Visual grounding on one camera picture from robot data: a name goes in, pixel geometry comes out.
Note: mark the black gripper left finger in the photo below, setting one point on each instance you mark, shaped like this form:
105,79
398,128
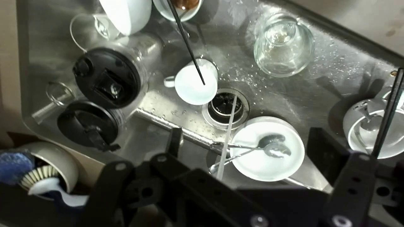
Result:
126,190

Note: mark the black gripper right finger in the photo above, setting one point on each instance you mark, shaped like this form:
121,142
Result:
351,190

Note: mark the metal spoon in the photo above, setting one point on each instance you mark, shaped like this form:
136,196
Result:
370,124
269,140
279,149

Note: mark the beige brush holder bowl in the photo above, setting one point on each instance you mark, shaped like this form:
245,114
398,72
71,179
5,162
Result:
58,158

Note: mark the white dish brush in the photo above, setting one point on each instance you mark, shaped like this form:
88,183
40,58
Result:
45,184

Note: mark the wide white bowl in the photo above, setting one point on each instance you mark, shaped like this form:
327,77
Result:
260,168

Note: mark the stainless steel sink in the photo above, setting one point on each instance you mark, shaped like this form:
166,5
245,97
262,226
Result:
294,92

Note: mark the blue sponge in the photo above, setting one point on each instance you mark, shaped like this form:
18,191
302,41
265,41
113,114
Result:
14,166

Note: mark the small clear glass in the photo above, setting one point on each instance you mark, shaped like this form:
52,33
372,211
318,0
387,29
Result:
58,95

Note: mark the small white cup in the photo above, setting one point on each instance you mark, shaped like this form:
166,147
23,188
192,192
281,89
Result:
190,90

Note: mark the metal sink drain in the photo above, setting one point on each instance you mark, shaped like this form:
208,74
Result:
218,109

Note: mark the clear round glass jar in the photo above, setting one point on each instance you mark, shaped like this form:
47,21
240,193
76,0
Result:
281,46

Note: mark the clear wine glass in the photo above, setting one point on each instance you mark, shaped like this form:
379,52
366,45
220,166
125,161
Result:
101,27

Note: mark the white bowl brown residue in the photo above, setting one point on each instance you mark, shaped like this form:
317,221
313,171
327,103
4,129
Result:
190,16

